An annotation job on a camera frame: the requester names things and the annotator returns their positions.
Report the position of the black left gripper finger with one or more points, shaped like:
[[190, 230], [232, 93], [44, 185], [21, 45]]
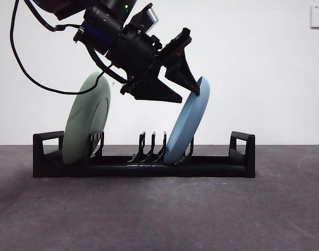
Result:
[[154, 90], [179, 65]]

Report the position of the black plate rack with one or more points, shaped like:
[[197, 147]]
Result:
[[214, 167]]

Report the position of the pale green plate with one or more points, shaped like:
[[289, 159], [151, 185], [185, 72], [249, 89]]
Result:
[[83, 123]]

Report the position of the blue plate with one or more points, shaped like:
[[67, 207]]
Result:
[[188, 123]]

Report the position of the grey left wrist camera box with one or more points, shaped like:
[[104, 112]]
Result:
[[151, 18]]

